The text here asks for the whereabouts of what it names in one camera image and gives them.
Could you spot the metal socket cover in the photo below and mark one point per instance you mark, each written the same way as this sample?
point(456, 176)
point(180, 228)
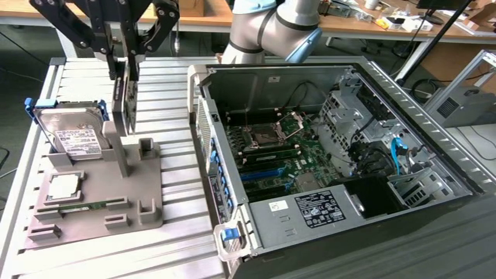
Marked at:
point(291, 123)

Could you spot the square chipset heatsink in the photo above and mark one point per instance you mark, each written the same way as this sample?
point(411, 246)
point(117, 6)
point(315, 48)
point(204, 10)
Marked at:
point(308, 182)

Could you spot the white mug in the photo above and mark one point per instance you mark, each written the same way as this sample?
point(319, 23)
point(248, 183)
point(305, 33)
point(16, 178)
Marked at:
point(372, 3)

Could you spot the green motherboard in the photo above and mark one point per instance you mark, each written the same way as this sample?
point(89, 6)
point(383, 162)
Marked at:
point(309, 157)

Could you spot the green RAM stick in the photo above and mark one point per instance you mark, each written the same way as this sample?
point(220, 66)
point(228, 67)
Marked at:
point(83, 207)

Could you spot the black plastic shroud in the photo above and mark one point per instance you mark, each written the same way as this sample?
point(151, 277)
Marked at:
point(372, 197)

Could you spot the CPU socket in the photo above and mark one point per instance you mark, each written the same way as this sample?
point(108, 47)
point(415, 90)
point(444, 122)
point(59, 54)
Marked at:
point(265, 136)

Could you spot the orange and white box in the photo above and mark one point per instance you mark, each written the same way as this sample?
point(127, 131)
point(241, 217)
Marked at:
point(389, 22)

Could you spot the brown cardboard box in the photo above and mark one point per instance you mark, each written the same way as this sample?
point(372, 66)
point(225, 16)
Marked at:
point(193, 7)

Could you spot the black slanted tripod pole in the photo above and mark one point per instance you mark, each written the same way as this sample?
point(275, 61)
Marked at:
point(433, 40)

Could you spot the hard disk with blue bracket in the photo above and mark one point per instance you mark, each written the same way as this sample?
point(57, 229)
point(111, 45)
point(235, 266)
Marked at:
point(73, 128)

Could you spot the grey power supply unit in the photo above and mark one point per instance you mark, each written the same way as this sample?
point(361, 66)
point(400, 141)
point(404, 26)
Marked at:
point(279, 229)

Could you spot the grey parts rack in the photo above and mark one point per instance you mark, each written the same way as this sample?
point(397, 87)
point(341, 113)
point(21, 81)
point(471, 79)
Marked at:
point(100, 186)

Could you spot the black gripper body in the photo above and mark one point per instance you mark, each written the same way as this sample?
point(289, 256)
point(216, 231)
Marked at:
point(116, 11)

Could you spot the grey computer tower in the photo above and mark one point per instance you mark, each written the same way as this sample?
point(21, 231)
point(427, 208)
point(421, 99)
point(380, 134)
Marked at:
point(464, 107)

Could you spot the silver disk bay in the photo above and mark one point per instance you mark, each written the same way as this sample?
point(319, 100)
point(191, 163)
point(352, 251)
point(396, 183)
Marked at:
point(425, 186)

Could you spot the long wooden desk white legs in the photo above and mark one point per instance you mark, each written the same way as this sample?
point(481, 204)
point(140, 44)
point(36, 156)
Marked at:
point(201, 20)

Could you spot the silver CPU chip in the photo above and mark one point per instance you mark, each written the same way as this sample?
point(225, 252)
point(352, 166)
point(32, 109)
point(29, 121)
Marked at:
point(64, 187)

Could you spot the cluttered wooden desk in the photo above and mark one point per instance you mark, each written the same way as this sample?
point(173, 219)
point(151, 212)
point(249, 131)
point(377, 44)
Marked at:
point(348, 26)

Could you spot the black expansion slot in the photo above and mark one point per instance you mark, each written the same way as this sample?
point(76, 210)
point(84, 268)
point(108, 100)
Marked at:
point(267, 191)

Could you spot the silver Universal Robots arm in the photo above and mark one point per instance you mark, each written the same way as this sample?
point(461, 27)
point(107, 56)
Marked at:
point(252, 32)

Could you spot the blue expansion slot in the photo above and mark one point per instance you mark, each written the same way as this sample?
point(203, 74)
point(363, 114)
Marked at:
point(263, 174)

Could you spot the RAM memory stick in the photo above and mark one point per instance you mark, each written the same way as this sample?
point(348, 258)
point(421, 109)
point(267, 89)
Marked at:
point(128, 110)

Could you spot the silver perforated drive cage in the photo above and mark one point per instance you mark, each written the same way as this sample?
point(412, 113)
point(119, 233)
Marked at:
point(344, 110)

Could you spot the open black PC case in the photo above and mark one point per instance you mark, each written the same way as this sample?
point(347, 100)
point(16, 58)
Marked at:
point(271, 232)

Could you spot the black installed RAM stick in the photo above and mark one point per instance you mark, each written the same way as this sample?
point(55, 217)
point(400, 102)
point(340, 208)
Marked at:
point(271, 155)

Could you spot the thin metal locking lever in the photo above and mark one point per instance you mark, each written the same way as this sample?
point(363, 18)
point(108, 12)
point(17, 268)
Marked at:
point(248, 116)

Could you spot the black monitor with stand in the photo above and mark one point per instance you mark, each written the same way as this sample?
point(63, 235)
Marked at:
point(437, 4)

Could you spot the aluminium profile frame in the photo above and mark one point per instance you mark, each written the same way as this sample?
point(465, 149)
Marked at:
point(476, 62)

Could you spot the open cardboard carton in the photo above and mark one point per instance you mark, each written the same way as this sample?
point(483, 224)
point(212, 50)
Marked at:
point(484, 17)

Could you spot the white small box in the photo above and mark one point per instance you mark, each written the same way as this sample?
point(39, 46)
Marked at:
point(419, 25)

